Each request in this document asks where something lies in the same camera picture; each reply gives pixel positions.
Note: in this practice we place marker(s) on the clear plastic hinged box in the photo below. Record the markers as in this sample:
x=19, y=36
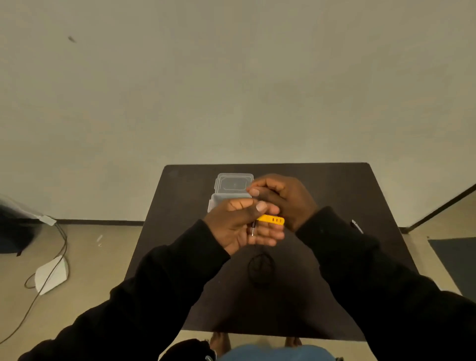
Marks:
x=232, y=184

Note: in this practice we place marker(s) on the dark floor mat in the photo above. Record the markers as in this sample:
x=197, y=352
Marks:
x=455, y=266

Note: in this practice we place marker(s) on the small white pen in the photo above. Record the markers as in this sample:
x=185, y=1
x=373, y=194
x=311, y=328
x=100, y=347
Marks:
x=357, y=226

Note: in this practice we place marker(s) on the yellow slotted plastic part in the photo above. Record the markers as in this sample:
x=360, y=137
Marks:
x=273, y=219

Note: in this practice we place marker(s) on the person's right thumb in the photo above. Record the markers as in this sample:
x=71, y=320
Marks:
x=254, y=192

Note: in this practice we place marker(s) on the person's foot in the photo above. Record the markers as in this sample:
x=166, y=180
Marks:
x=293, y=341
x=220, y=343

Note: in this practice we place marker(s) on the person's left foot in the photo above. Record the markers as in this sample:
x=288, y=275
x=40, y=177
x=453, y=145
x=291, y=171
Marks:
x=220, y=343

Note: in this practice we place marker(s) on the person's right foot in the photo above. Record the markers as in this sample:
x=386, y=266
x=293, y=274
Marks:
x=293, y=341

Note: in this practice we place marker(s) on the person's left hand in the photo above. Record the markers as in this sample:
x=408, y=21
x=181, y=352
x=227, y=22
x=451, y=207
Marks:
x=232, y=227

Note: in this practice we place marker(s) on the white power adapter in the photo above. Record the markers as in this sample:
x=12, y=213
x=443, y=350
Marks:
x=47, y=220

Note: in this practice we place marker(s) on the black sweatshirt hem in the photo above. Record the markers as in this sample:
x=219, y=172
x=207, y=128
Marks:
x=187, y=351

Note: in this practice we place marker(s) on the person's right forearm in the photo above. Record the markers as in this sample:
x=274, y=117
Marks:
x=379, y=293

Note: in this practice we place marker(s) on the person's right hand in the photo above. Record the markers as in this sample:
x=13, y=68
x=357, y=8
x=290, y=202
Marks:
x=295, y=202

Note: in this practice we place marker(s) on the blue shorts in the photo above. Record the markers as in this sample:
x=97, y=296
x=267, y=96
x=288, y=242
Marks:
x=277, y=353

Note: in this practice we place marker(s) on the person's left forearm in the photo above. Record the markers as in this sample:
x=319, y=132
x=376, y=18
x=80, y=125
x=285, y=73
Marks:
x=148, y=297

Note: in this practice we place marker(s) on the person's left thumb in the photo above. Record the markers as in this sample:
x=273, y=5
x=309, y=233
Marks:
x=251, y=206

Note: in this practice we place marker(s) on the white flat floor device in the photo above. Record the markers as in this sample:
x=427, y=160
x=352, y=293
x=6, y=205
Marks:
x=50, y=277

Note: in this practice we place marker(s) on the black bag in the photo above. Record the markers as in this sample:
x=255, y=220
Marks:
x=16, y=232

